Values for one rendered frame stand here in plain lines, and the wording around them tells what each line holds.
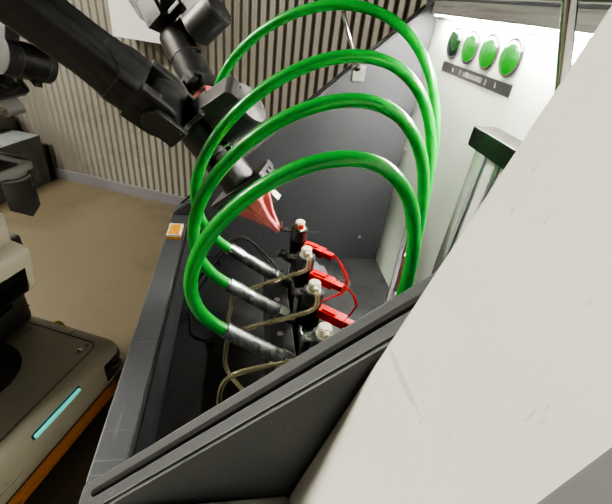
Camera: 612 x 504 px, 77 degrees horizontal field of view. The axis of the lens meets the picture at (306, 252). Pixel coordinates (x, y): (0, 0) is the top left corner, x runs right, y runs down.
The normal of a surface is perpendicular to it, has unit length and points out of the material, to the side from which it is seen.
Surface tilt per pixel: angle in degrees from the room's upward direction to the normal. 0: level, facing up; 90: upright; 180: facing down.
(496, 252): 76
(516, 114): 90
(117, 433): 0
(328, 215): 90
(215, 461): 90
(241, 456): 90
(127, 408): 0
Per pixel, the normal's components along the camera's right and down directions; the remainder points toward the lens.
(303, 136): 0.13, 0.56
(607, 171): -0.93, -0.22
